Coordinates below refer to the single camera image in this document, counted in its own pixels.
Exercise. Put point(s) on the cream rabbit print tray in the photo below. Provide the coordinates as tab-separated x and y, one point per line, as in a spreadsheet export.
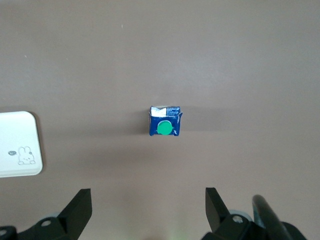
17	140

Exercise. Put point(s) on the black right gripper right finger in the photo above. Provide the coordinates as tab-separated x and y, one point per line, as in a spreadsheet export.
220	215

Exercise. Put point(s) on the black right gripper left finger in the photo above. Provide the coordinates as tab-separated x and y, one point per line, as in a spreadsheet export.
73	215

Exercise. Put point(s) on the blue milk carton green cap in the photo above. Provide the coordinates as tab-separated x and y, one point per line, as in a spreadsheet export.
165	122

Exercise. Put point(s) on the brown table mat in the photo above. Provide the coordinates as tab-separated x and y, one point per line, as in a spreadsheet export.
150	62

